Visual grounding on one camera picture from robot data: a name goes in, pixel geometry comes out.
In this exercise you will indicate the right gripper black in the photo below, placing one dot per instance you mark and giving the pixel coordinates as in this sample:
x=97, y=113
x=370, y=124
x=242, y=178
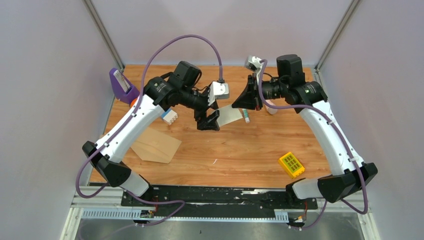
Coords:
x=250, y=98

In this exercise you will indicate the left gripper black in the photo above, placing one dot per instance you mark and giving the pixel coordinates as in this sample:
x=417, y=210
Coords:
x=210, y=123

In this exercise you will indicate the beige letter paper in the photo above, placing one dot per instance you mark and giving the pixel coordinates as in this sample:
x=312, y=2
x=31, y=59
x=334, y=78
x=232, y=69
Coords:
x=228, y=114

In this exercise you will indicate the brown paper envelope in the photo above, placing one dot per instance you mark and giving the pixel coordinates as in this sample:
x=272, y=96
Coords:
x=155, y=146

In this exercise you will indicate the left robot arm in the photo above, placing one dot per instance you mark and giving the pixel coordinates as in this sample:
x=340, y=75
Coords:
x=158, y=95

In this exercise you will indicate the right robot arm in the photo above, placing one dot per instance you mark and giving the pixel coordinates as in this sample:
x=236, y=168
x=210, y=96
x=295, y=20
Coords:
x=349, y=172

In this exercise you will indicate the green white glue stick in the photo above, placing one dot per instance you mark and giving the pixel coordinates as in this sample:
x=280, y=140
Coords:
x=246, y=115

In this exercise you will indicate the pink cylindrical tube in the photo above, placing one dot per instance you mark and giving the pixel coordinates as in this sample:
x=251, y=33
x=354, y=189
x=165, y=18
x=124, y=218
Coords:
x=269, y=109

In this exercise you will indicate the blue white toy block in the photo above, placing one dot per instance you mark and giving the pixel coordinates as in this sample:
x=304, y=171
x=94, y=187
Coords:
x=169, y=116

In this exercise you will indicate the yellow toy block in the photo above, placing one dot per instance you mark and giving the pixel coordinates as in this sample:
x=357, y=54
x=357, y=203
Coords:
x=291, y=165

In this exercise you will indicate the purple holder stand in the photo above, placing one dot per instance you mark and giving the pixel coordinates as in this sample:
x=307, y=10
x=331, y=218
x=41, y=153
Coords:
x=122, y=88

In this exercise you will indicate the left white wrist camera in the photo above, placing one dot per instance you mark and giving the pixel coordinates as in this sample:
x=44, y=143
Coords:
x=218, y=91

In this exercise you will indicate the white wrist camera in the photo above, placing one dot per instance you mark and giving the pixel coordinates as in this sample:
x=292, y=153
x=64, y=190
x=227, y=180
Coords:
x=218, y=91
x=253, y=63

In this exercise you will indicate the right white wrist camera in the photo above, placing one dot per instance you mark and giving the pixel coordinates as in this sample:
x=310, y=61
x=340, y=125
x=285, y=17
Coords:
x=253, y=63

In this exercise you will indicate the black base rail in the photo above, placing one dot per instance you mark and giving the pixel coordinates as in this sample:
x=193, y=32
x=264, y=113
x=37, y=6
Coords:
x=216, y=202

